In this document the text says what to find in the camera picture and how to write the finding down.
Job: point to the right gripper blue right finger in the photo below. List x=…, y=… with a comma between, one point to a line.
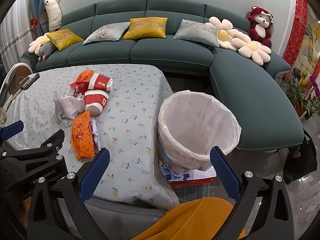
x=228, y=178

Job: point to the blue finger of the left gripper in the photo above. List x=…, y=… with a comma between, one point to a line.
x=11, y=130

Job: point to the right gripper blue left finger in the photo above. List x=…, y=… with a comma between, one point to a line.
x=90, y=174

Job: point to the large orange snack bag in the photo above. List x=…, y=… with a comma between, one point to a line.
x=82, y=138

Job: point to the white tissue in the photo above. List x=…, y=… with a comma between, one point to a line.
x=67, y=107

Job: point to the small orange wrapper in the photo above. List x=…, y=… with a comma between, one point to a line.
x=83, y=78

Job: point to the white printed paper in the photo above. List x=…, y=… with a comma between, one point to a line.
x=95, y=135

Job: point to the white lined trash bin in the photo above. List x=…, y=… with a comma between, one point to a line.
x=190, y=124

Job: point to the orange yellow garment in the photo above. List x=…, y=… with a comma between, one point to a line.
x=198, y=219

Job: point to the grey seat cushion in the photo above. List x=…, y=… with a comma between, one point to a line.
x=122, y=221

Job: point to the blue floral box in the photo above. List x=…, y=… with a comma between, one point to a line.
x=174, y=173

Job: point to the round wooden white chair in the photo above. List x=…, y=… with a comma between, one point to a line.
x=14, y=77

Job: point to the floral light blue tablecloth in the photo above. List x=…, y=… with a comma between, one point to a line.
x=127, y=127

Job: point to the black bag on floor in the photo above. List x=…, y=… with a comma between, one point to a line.
x=301, y=160

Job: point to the red white cup lower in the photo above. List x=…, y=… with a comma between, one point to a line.
x=95, y=101

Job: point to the red white cup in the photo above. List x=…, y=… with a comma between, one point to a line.
x=95, y=101
x=100, y=82

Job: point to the red white plastic wrapper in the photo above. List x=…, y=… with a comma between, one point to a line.
x=79, y=87

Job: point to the cream flower pillow far left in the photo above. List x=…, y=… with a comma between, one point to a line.
x=34, y=47

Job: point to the grey plush mouse toy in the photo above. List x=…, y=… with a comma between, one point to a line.
x=46, y=49

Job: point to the red white cup upper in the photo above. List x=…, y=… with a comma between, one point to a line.
x=100, y=82

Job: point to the dark green sectional sofa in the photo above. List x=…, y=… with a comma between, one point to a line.
x=265, y=114

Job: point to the yellow cushion left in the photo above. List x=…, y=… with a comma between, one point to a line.
x=63, y=38

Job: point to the yellow cushion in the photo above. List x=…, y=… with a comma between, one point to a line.
x=63, y=38
x=146, y=27

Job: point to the potted flower plant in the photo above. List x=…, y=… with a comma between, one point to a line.
x=302, y=90

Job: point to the white flower pillow right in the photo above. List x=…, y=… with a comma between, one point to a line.
x=249, y=49

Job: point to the white flower pillow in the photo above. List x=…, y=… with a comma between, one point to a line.
x=225, y=32
x=249, y=49

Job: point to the white long plush toy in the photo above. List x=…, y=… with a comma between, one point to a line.
x=54, y=14

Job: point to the grey silver cushion left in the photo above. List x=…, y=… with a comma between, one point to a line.
x=108, y=32

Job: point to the grey silver cushion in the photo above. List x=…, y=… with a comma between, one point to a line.
x=204, y=33
x=108, y=32

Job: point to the white flower pillow left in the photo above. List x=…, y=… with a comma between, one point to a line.
x=225, y=32

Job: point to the blue curtain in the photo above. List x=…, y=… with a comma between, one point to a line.
x=36, y=21

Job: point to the grey silver cushion right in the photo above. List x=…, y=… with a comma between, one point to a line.
x=204, y=33

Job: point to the red hanging decoration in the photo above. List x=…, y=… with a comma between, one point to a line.
x=297, y=32

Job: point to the yellow cushion centre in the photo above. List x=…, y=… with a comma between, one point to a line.
x=146, y=27

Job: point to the red white plush bear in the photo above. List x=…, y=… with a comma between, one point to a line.
x=260, y=23

